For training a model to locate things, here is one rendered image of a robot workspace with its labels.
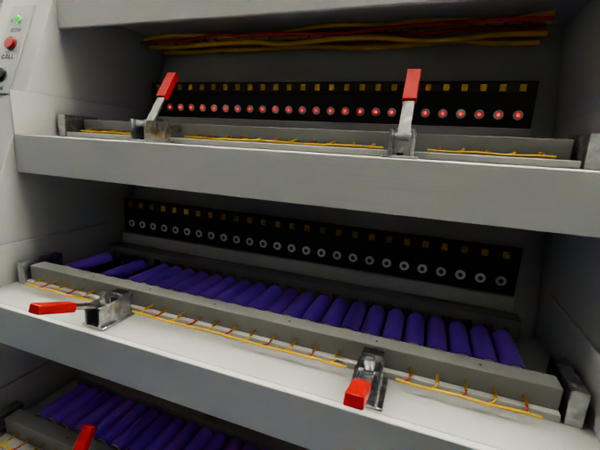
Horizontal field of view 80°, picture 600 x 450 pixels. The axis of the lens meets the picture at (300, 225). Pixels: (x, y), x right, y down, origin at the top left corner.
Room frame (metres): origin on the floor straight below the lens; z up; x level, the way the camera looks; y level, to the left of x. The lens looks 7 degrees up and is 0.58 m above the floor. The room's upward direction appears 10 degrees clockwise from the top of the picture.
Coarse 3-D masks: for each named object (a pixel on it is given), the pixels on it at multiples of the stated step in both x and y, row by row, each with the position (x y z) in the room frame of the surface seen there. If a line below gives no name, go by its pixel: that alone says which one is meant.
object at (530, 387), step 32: (96, 288) 0.42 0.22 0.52; (128, 288) 0.40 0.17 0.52; (160, 288) 0.40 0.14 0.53; (160, 320) 0.37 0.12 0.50; (224, 320) 0.36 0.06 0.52; (256, 320) 0.35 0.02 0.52; (288, 320) 0.35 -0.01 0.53; (288, 352) 0.33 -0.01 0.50; (352, 352) 0.32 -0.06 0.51; (416, 352) 0.31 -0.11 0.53; (448, 352) 0.31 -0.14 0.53; (416, 384) 0.29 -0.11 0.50; (480, 384) 0.29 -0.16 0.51; (512, 384) 0.28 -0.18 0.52; (544, 384) 0.27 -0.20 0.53
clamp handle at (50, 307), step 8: (104, 296) 0.37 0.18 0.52; (32, 304) 0.31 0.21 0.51; (40, 304) 0.31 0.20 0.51; (48, 304) 0.31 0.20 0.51; (56, 304) 0.32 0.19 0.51; (64, 304) 0.32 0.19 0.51; (72, 304) 0.33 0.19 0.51; (80, 304) 0.34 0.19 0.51; (88, 304) 0.35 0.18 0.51; (96, 304) 0.36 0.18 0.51; (32, 312) 0.30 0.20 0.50; (40, 312) 0.30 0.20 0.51; (48, 312) 0.31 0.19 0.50; (56, 312) 0.32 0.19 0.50; (64, 312) 0.33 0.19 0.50
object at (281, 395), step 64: (0, 256) 0.44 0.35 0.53; (64, 256) 0.51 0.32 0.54; (256, 256) 0.49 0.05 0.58; (0, 320) 0.40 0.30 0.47; (64, 320) 0.38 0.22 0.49; (128, 320) 0.38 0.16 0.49; (128, 384) 0.36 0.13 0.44; (192, 384) 0.33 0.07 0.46; (256, 384) 0.30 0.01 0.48; (320, 384) 0.30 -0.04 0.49; (576, 384) 0.27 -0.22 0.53; (320, 448) 0.29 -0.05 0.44; (384, 448) 0.27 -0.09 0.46; (448, 448) 0.25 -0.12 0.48; (512, 448) 0.25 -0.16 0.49; (576, 448) 0.25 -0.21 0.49
